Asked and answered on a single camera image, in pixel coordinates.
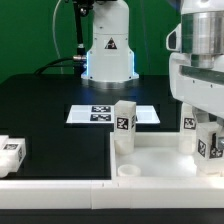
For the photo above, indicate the black camera pole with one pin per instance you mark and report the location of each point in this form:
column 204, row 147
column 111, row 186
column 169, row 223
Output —
column 81, row 9

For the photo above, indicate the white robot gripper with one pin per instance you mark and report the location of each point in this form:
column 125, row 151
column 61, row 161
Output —
column 206, row 96

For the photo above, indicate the white square table top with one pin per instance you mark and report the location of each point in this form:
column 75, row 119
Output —
column 158, row 155

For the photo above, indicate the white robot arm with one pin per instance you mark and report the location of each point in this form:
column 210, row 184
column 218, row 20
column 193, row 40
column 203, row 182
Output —
column 196, row 63

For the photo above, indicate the white marker sheet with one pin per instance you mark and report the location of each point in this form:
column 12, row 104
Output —
column 104, row 114

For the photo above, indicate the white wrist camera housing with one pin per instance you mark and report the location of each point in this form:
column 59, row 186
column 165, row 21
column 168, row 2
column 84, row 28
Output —
column 174, row 40

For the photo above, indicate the white front obstacle rail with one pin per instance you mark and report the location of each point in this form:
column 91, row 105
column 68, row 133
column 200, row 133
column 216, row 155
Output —
column 131, row 194

